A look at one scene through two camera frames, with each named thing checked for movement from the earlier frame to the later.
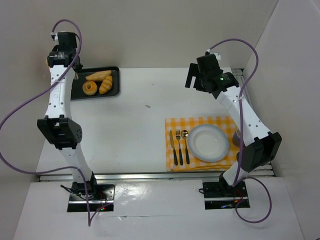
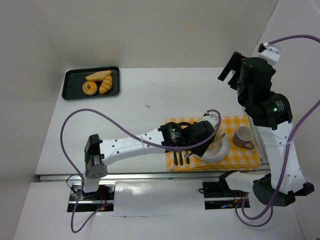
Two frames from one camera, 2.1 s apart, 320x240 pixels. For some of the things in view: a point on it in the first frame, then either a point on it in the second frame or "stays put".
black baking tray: (77, 84) stays put
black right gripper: (191, 75) to (235, 69)
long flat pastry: (98, 76) stays put
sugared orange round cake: (46, 63) to (215, 141)
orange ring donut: (93, 89) stays put
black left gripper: (77, 66) to (200, 149)
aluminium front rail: (218, 175) stays put
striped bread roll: (106, 85) stays put
